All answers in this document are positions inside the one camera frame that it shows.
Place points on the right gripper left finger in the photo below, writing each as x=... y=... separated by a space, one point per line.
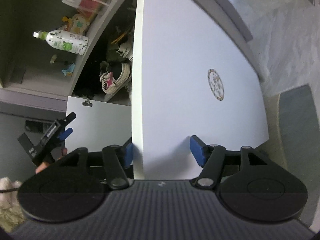
x=116 y=159

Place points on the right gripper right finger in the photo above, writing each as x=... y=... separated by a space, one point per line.
x=210 y=159

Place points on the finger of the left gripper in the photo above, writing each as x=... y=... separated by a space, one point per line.
x=65 y=134
x=68 y=119

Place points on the person's left hand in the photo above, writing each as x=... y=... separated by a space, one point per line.
x=46 y=164

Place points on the left white cabinet door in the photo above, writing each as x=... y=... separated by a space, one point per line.
x=97 y=124

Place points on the white cabinet door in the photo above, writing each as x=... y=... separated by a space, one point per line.
x=176 y=42
x=97 y=124

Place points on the small blue figurine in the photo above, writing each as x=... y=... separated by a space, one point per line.
x=69 y=71

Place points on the star canvas sneaker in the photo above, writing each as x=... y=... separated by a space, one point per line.
x=113 y=75

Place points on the round door sticker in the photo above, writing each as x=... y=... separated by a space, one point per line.
x=216 y=85

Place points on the white green bottle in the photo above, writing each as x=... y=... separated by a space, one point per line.
x=64 y=40

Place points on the grey shoe cabinet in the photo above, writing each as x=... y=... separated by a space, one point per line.
x=55 y=50

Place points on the cartoon wooden toy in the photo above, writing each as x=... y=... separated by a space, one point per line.
x=77 y=24

